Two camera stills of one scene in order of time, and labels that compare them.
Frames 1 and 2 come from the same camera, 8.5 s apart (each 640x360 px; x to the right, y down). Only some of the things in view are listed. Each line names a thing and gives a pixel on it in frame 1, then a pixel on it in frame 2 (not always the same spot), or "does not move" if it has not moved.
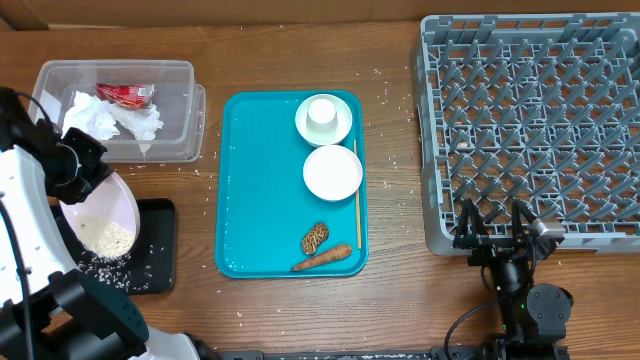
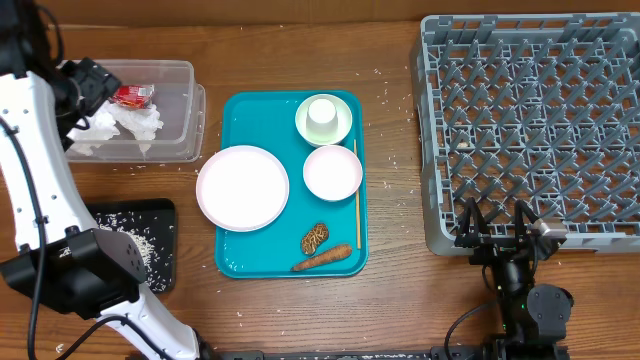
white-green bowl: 344,121 does not move
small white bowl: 332,173 does not move
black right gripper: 491,247 does not move
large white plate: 107,221 to 242,188
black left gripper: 96,168 to 99,82
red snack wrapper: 135,96 does not move
